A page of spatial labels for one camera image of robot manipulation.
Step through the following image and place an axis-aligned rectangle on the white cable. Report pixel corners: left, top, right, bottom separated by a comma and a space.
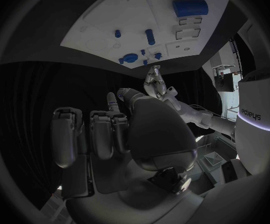
187, 104, 214, 116

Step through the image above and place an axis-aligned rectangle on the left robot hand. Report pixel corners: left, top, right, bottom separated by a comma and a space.
143, 65, 168, 100

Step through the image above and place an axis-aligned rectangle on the blue gear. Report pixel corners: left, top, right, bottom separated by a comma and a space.
118, 53, 139, 65

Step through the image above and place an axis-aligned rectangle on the white task board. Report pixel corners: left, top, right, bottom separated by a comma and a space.
59, 0, 231, 69

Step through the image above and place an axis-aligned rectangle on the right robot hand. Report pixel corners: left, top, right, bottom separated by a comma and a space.
51, 87, 207, 224

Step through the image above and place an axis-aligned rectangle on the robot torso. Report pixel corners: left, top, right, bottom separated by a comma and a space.
220, 71, 270, 184

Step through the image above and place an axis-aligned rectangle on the thick blue cylinder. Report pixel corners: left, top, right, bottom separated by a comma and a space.
172, 0, 209, 18

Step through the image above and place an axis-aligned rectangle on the long blue peg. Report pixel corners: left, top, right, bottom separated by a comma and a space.
145, 29, 156, 46

